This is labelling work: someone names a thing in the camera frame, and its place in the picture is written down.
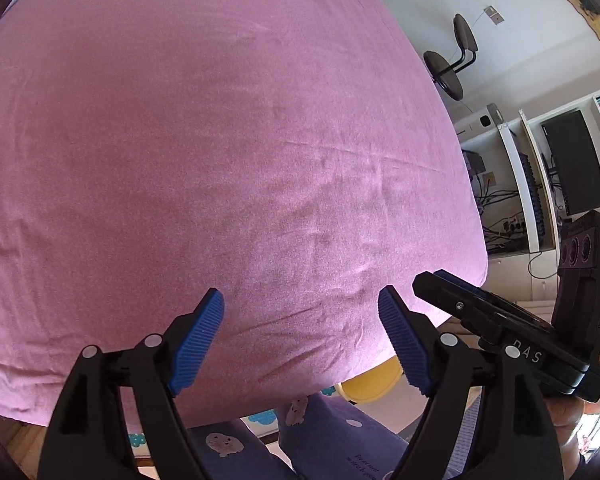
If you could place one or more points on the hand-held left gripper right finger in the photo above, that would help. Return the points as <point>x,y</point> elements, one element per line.
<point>405,340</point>

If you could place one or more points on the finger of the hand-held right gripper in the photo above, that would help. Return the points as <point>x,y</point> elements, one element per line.
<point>450,300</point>
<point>480,291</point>

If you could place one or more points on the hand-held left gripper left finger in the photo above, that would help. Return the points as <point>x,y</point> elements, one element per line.
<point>200,340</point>

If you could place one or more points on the yellow plastic bin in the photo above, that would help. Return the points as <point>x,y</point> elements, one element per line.
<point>370,385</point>

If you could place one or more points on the person's right hand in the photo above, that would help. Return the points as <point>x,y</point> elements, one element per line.
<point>570,425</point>

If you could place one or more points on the power strip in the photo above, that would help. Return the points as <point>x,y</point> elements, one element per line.
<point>512,224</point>

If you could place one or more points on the black keyboard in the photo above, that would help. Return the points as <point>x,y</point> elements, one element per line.
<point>532,195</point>

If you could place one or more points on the white desk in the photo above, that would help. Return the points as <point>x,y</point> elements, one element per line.
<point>517,180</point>

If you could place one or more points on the person's purple pajama pants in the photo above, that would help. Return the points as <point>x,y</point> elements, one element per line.
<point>330,440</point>

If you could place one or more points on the black monitor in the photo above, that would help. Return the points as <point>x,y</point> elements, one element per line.
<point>575,160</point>

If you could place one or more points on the white appliance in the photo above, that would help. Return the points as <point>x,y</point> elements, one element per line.
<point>480,120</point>

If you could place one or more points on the pink bed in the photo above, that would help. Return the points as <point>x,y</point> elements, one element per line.
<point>205,135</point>

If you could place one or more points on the black chair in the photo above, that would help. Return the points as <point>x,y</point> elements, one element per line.
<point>445,67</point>

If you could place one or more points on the wall picture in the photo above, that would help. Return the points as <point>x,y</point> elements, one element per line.
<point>592,15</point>

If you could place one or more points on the wall outlet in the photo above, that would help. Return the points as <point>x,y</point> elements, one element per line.
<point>494,15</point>

